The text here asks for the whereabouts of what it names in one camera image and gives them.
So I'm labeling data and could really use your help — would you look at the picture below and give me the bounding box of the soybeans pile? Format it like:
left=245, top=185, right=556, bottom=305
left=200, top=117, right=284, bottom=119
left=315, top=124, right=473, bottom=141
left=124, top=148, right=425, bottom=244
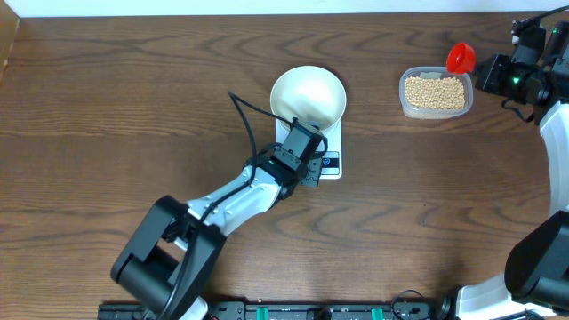
left=405, top=76, right=466, bottom=110

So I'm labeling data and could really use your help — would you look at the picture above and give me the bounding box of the red plastic measuring scoop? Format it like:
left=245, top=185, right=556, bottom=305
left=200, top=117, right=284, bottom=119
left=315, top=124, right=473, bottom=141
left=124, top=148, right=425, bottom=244
left=445, top=43, right=476, bottom=74

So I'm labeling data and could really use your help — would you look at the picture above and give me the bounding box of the clear plastic container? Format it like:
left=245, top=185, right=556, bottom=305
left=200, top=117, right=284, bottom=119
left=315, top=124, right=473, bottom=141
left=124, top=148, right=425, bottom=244
left=399, top=67, right=474, bottom=120

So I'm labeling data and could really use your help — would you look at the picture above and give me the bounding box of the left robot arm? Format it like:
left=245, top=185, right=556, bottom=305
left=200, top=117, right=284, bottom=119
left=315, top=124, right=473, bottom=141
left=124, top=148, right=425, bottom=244
left=110, top=120, right=327, bottom=319

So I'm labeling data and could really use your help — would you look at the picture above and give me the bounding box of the cardboard panel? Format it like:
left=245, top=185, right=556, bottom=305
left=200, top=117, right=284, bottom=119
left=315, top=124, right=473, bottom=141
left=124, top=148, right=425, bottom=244
left=0, top=0, right=20, bottom=76

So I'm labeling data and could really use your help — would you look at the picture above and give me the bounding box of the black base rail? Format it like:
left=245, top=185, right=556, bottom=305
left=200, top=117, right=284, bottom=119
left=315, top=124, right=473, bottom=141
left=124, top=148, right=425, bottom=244
left=97, top=300, right=445, bottom=320

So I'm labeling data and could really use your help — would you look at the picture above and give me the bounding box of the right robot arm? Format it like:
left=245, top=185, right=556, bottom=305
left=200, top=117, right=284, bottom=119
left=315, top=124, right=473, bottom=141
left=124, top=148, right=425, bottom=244
left=449, top=18, right=568, bottom=319

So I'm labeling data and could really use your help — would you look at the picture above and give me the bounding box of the white digital kitchen scale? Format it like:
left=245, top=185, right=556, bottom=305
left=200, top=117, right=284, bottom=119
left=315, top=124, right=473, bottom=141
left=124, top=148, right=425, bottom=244
left=276, top=120, right=343, bottom=180

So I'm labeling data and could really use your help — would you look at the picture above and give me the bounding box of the white round bowl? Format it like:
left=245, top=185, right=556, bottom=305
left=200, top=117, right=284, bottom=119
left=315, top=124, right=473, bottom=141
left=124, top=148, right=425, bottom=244
left=269, top=66, right=348, bottom=132

